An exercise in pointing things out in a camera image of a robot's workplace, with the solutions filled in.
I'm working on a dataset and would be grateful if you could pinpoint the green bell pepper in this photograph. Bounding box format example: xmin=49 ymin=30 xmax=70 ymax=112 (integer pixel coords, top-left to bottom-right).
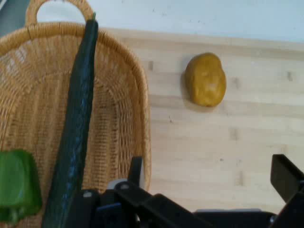
xmin=0 ymin=149 xmax=43 ymax=225

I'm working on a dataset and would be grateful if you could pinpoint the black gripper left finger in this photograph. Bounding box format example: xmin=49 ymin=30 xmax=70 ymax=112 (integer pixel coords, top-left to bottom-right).
xmin=82 ymin=156 xmax=209 ymax=228

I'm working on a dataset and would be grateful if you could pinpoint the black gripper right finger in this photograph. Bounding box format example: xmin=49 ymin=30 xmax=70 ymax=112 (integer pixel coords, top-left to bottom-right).
xmin=270 ymin=153 xmax=304 ymax=228

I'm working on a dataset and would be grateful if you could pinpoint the bamboo wooden cutting board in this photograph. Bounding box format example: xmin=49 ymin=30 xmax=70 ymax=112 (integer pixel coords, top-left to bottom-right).
xmin=98 ymin=28 xmax=304 ymax=214

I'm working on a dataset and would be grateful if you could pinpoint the woven wicker basket with handles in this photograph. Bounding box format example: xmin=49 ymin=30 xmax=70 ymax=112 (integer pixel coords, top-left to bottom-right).
xmin=0 ymin=0 xmax=152 ymax=228

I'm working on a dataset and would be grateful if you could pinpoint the long dark green cucumber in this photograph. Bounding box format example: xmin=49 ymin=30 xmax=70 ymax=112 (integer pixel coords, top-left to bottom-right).
xmin=41 ymin=12 xmax=99 ymax=228

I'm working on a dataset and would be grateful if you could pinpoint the orange fruit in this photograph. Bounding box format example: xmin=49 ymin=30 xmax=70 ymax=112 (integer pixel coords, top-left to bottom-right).
xmin=184 ymin=52 xmax=227 ymax=107

